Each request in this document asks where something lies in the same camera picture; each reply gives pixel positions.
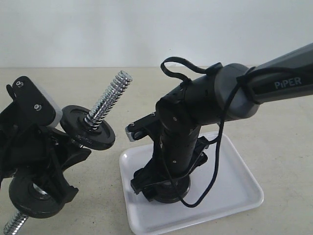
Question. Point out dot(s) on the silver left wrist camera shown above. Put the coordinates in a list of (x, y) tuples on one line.
[(57, 109)]

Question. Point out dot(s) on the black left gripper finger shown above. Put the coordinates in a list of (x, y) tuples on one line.
[(54, 183), (68, 151)]

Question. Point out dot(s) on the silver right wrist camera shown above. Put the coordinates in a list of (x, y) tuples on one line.
[(133, 135)]

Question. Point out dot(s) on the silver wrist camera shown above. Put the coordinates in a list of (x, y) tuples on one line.
[(57, 109), (133, 135)]

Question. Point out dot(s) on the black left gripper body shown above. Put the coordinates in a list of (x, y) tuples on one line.
[(26, 136)]

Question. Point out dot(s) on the white plastic tray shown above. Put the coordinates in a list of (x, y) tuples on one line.
[(235, 190)]

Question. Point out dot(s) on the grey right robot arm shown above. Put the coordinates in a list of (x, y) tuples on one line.
[(191, 117)]

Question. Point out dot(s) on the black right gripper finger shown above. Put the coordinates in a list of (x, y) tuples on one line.
[(146, 183), (150, 193)]

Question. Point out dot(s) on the chrome threaded dumbbell bar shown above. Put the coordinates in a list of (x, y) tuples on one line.
[(24, 87)]

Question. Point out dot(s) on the black weight plate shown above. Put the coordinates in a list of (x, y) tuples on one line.
[(74, 124), (35, 198), (167, 193)]

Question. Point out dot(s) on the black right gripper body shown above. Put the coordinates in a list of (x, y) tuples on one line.
[(156, 167)]

